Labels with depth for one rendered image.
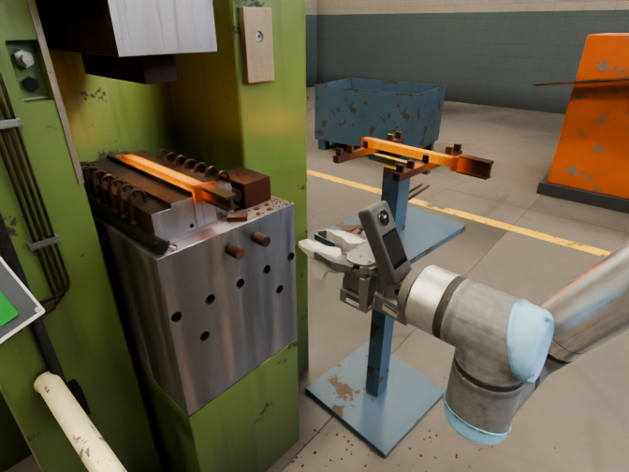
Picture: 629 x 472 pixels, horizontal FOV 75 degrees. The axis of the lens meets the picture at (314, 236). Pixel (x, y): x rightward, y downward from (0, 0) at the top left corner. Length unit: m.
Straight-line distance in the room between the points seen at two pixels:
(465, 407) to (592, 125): 3.47
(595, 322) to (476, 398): 0.18
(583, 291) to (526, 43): 7.66
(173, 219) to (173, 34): 0.35
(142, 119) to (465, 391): 1.14
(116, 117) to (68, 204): 0.44
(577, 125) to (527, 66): 4.32
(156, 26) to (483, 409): 0.79
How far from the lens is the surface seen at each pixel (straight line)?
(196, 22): 0.89
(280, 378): 1.32
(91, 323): 1.09
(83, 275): 1.03
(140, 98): 1.37
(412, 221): 1.40
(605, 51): 3.89
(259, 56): 1.14
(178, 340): 0.97
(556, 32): 8.09
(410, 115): 4.31
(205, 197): 0.91
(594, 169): 4.01
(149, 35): 0.84
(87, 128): 1.32
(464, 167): 1.13
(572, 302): 0.64
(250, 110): 1.15
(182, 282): 0.90
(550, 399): 1.97
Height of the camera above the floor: 1.32
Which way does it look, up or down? 28 degrees down
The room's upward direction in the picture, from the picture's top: straight up
